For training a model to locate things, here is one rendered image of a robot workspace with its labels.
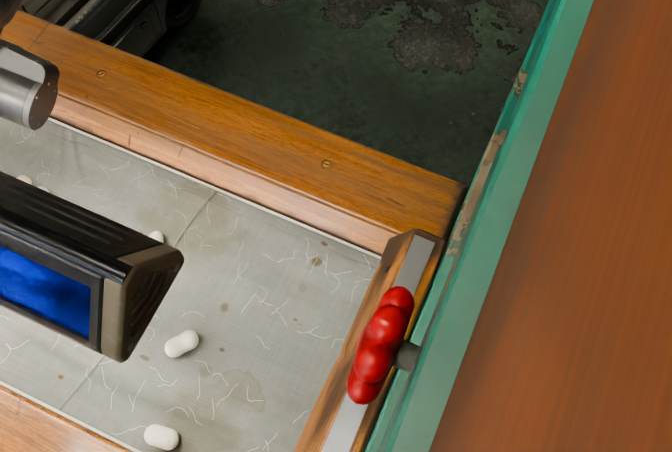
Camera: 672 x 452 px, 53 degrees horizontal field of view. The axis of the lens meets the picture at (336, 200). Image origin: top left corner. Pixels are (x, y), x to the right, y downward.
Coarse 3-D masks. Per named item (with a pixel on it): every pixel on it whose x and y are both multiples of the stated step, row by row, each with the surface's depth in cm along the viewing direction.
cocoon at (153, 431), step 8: (144, 432) 69; (152, 432) 68; (160, 432) 68; (168, 432) 68; (176, 432) 69; (152, 440) 68; (160, 440) 68; (168, 440) 68; (176, 440) 68; (168, 448) 68
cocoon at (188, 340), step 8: (176, 336) 73; (184, 336) 72; (192, 336) 73; (168, 344) 72; (176, 344) 72; (184, 344) 72; (192, 344) 72; (168, 352) 72; (176, 352) 72; (184, 352) 73
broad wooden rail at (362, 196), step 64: (64, 64) 87; (128, 64) 87; (128, 128) 84; (192, 128) 83; (256, 128) 83; (320, 128) 84; (256, 192) 81; (320, 192) 80; (384, 192) 80; (448, 192) 80
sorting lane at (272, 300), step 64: (0, 128) 86; (64, 128) 86; (64, 192) 82; (128, 192) 82; (192, 192) 82; (192, 256) 79; (256, 256) 79; (320, 256) 79; (0, 320) 75; (192, 320) 75; (256, 320) 75; (320, 320) 75; (64, 384) 72; (128, 384) 72; (192, 384) 72; (256, 384) 72; (320, 384) 72; (128, 448) 69; (192, 448) 70; (256, 448) 70
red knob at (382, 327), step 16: (400, 288) 24; (384, 304) 24; (400, 304) 23; (384, 320) 22; (400, 320) 22; (368, 336) 23; (384, 336) 22; (400, 336) 23; (368, 352) 22; (384, 352) 22; (400, 352) 23; (416, 352) 23; (352, 368) 23; (368, 368) 22; (384, 368) 22; (400, 368) 24; (352, 384) 23; (368, 384) 23; (352, 400) 23; (368, 400) 23
